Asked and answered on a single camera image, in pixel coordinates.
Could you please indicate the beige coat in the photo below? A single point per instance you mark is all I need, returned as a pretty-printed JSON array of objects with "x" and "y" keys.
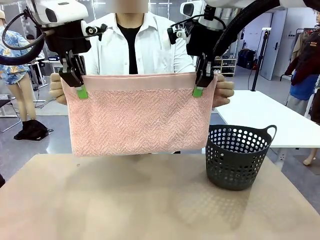
[{"x": 298, "y": 47}]

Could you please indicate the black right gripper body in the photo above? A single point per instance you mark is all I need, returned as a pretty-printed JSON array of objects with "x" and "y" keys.
[{"x": 200, "y": 40}]

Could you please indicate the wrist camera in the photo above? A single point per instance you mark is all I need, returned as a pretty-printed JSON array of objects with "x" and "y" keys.
[
  {"x": 177, "y": 32},
  {"x": 91, "y": 30}
]

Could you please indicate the large white table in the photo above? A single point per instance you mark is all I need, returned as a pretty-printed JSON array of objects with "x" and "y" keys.
[{"x": 252, "y": 117}]

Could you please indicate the white lab table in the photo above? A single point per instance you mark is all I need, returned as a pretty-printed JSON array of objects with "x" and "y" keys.
[{"x": 56, "y": 65}]

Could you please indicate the mannequin foot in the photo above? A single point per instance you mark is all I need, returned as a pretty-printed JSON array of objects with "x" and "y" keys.
[{"x": 309, "y": 158}]

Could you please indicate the mannequin with cap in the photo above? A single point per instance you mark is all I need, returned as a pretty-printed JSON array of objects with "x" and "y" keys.
[{"x": 26, "y": 97}]

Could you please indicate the dark grey perforated basket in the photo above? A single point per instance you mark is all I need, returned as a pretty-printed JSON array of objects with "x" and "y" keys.
[{"x": 225, "y": 175}]

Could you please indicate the black folding chair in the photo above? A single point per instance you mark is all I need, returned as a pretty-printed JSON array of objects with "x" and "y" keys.
[{"x": 7, "y": 102}]

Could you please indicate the person in white shirt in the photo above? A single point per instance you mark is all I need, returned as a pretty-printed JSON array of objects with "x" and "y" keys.
[{"x": 150, "y": 50}]

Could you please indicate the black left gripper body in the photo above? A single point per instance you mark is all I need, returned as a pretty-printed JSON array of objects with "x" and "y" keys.
[{"x": 67, "y": 37}]

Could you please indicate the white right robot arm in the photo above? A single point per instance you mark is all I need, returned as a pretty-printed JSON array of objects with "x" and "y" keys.
[{"x": 225, "y": 10}]

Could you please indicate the pink terry towel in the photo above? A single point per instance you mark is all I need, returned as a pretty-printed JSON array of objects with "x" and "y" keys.
[{"x": 140, "y": 117}]

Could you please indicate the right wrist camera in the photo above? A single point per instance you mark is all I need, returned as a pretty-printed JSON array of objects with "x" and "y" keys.
[{"x": 177, "y": 32}]

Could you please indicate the person's left hand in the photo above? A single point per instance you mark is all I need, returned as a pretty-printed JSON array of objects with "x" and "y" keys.
[{"x": 223, "y": 93}]

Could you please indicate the blue garment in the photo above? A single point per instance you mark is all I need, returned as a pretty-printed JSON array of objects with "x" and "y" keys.
[{"x": 303, "y": 87}]

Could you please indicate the seated person in dark top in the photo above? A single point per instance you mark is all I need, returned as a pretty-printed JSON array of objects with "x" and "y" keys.
[{"x": 30, "y": 37}]

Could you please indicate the black tripod pole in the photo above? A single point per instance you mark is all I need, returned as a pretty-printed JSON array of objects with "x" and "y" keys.
[{"x": 260, "y": 57}]

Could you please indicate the black luggage bag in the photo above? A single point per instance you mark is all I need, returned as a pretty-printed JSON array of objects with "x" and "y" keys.
[{"x": 246, "y": 58}]

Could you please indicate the black clothes pile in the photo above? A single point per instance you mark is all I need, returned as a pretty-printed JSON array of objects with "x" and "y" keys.
[{"x": 31, "y": 131}]

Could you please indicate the black case with white lettering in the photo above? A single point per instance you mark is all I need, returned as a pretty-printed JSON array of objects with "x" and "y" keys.
[{"x": 53, "y": 58}]

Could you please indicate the dark brown jacket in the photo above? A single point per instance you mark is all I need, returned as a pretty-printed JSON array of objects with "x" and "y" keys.
[{"x": 310, "y": 57}]

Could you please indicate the blue floral shirt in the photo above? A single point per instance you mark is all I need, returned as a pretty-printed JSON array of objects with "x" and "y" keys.
[{"x": 11, "y": 70}]

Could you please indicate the low shoe shelf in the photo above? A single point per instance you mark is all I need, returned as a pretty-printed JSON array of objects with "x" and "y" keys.
[{"x": 227, "y": 67}]

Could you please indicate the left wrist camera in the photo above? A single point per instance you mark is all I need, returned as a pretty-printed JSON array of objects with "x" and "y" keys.
[{"x": 91, "y": 30}]

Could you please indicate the grey door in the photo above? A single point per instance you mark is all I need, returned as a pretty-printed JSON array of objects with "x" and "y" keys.
[{"x": 273, "y": 45}]

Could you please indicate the person's right hand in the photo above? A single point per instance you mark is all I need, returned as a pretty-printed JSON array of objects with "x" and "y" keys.
[{"x": 57, "y": 92}]

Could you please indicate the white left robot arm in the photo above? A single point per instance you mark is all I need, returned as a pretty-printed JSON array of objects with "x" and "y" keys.
[{"x": 65, "y": 11}]

